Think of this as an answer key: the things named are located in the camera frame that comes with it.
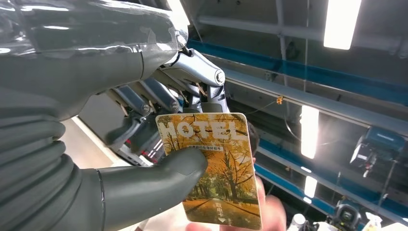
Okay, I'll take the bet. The autumn print hotel card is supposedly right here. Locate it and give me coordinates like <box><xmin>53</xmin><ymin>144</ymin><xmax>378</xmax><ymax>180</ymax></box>
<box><xmin>155</xmin><ymin>112</ymin><xmax>263</xmax><ymax>231</ymax></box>

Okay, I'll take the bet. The white bottle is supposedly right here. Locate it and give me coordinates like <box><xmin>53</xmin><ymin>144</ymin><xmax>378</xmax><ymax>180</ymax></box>
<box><xmin>287</xmin><ymin>213</ymin><xmax>306</xmax><ymax>231</ymax></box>

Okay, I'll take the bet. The ceiling light panel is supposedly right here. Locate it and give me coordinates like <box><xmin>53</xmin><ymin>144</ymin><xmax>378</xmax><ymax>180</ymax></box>
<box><xmin>323</xmin><ymin>0</ymin><xmax>362</xmax><ymax>51</ymax></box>
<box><xmin>300</xmin><ymin>105</ymin><xmax>320</xmax><ymax>159</ymax></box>
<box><xmin>304</xmin><ymin>176</ymin><xmax>318</xmax><ymax>199</ymax></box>

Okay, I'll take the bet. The black camera device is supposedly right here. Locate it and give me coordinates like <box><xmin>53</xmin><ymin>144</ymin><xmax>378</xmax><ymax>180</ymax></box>
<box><xmin>331</xmin><ymin>201</ymin><xmax>362</xmax><ymax>231</ymax></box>

